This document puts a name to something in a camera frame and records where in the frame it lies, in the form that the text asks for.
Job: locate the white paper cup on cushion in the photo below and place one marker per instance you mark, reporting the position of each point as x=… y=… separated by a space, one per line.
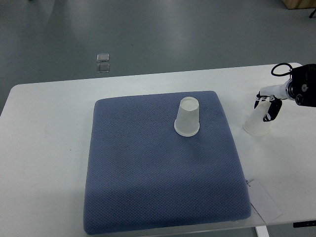
x=187 y=120

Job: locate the white table leg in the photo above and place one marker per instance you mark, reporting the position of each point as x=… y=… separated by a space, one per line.
x=262 y=231

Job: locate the clear floor tile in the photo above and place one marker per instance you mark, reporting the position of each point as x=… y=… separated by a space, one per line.
x=103 y=57
x=103 y=67

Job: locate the white paper tag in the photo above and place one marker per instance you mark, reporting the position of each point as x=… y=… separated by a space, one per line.
x=262 y=202

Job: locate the white paper cup carried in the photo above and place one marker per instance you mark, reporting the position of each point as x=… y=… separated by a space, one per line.
x=255 y=125

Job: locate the lower clear floor tile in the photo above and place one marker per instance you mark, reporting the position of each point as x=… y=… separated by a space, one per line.
x=103 y=67

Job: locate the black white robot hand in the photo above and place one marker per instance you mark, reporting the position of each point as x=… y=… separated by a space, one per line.
x=274 y=95

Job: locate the black table control panel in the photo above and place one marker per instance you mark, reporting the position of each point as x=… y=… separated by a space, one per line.
x=304 y=224

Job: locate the wooden box corner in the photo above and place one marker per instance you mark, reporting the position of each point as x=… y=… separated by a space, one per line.
x=299 y=4

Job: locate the blue mesh cushion pad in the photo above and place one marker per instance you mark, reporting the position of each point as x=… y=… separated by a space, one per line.
x=142 y=174

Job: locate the black tripod foot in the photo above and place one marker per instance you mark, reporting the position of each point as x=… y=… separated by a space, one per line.
x=312 y=14

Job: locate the upper clear floor tile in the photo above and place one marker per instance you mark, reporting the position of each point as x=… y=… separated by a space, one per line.
x=103 y=57

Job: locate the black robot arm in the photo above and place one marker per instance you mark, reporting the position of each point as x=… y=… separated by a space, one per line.
x=303 y=85

